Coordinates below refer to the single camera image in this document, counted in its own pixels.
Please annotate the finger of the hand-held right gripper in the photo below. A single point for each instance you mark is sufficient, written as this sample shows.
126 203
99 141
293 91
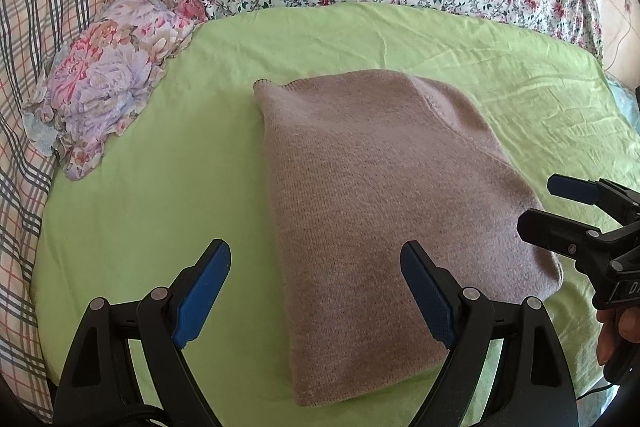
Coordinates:
575 189
555 232

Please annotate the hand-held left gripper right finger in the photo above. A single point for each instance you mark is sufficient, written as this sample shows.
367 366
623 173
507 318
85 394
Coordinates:
425 297

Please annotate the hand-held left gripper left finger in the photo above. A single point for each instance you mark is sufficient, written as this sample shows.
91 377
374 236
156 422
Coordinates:
200 292

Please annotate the beige knit sweater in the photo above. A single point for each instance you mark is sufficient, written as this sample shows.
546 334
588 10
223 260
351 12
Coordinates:
380 207

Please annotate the person's right hand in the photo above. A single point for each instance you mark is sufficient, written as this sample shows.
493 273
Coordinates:
607 337

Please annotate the green bedsheet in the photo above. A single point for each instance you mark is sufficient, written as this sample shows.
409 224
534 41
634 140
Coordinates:
200 132

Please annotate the floral ruffled pillow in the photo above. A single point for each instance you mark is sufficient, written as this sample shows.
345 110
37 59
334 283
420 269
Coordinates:
110 77

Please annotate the plaid blanket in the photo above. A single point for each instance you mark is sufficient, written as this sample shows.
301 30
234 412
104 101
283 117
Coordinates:
30 107

